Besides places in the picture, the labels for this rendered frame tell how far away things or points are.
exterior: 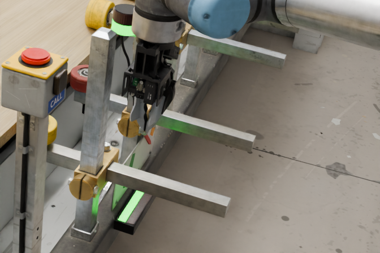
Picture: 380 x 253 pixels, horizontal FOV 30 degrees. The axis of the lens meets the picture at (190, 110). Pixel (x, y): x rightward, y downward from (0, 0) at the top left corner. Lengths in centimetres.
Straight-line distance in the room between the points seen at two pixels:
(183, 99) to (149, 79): 76
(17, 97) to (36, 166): 12
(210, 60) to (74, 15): 52
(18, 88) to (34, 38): 81
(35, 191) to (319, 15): 51
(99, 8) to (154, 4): 65
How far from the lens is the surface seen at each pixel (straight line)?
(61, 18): 193
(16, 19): 191
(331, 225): 286
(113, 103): 165
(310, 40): 419
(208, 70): 221
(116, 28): 151
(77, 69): 167
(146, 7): 122
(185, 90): 207
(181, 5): 113
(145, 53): 125
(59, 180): 178
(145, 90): 128
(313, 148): 330
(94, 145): 136
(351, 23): 107
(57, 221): 167
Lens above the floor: 170
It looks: 30 degrees down
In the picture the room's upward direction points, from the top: 10 degrees clockwise
